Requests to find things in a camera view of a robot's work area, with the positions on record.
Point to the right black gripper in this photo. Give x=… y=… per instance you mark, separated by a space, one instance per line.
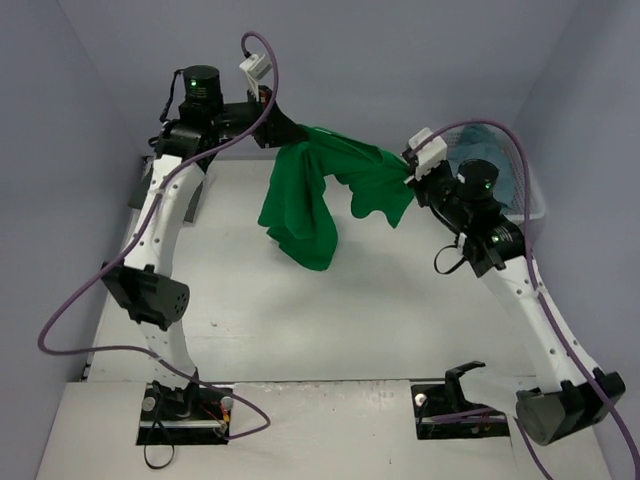
x=422 y=185

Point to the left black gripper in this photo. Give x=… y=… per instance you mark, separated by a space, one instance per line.
x=273 y=129

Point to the green t shirt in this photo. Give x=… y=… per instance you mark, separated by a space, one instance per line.
x=295 y=213

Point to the grey t shirt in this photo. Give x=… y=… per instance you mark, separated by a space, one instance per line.
x=136 y=200

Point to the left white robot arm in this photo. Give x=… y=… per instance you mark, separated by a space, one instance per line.
x=142 y=282

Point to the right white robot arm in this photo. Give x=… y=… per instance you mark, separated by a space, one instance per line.
x=568 y=390

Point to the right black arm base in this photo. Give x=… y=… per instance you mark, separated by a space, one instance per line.
x=442 y=412

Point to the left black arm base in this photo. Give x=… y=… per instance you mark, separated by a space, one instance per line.
x=168 y=419

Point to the teal cloth in basket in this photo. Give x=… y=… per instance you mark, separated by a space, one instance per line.
x=478 y=142

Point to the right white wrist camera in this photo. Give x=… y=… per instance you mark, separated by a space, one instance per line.
x=424 y=151

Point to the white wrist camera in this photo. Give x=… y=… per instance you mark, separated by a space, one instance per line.
x=255 y=67
x=424 y=151

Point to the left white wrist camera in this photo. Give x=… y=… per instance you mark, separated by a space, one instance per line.
x=255 y=67

